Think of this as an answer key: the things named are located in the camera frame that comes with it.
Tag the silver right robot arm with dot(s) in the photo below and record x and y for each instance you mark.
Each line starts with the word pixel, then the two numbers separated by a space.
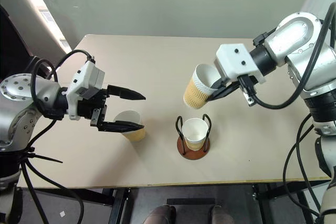
pixel 291 35

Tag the dark bulky object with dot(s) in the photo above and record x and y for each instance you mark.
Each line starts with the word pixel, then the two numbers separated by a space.
pixel 13 45

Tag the dark rounded shape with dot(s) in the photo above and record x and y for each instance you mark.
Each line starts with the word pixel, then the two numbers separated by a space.
pixel 160 214
pixel 221 216

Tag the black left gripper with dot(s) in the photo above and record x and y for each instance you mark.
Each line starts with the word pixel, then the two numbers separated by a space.
pixel 88 108

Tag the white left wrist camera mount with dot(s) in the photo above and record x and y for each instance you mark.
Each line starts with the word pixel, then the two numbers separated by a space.
pixel 86 79

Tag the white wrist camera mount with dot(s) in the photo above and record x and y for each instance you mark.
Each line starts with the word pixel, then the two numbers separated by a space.
pixel 86 79
pixel 233 58

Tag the small white floor tag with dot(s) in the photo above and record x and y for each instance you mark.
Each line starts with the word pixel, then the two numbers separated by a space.
pixel 62 214

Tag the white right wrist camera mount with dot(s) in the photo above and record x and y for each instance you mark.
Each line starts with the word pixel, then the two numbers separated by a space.
pixel 233 58

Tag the window strip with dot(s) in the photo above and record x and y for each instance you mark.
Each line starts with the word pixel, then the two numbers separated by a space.
pixel 46 15

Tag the black table frame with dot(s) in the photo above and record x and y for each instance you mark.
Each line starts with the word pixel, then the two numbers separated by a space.
pixel 119 205

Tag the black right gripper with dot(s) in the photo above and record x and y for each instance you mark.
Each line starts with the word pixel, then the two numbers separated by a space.
pixel 232 81

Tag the ribbed brown paper cup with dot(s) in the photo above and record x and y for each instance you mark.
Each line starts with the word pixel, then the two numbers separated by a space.
pixel 136 136
pixel 194 132
pixel 195 90

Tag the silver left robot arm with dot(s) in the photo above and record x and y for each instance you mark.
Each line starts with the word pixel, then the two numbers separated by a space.
pixel 15 87

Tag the black floor plate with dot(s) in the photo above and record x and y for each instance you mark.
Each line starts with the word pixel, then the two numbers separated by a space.
pixel 191 201

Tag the black zip tie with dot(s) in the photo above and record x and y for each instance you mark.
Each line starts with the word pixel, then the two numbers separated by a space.
pixel 47 158

